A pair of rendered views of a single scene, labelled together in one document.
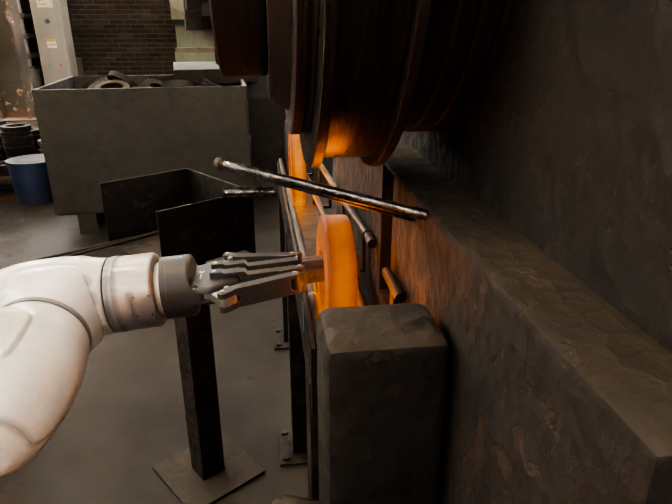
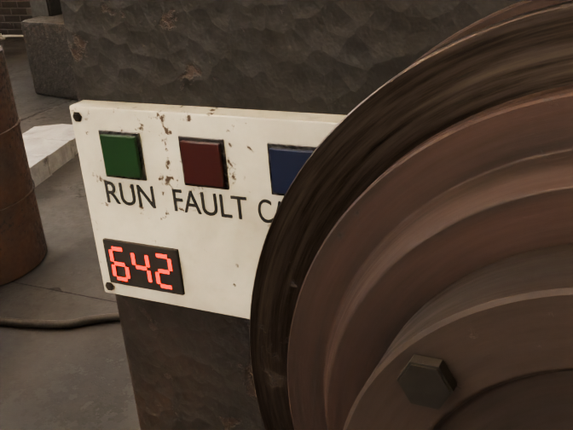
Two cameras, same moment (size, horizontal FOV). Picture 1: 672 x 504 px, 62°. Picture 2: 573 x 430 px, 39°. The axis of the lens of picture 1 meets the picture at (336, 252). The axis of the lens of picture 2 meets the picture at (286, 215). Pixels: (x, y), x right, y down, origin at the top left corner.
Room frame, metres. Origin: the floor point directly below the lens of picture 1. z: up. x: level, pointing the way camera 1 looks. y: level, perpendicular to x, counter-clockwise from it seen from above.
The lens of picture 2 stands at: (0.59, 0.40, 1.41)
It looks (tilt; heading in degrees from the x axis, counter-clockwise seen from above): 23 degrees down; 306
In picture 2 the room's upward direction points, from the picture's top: 5 degrees counter-clockwise
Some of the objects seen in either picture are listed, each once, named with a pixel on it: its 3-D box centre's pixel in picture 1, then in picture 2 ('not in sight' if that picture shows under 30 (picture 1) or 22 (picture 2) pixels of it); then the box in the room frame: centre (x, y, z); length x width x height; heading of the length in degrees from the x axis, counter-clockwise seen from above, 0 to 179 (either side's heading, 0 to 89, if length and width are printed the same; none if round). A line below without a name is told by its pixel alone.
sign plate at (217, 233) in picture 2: not in sight; (217, 216); (0.99, -0.06, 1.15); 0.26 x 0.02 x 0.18; 7
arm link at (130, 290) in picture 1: (140, 291); not in sight; (0.61, 0.23, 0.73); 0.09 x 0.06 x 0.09; 7
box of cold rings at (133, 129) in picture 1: (158, 142); not in sight; (3.28, 1.03, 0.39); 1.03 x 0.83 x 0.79; 101
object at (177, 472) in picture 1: (191, 340); not in sight; (1.11, 0.33, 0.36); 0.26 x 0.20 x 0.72; 42
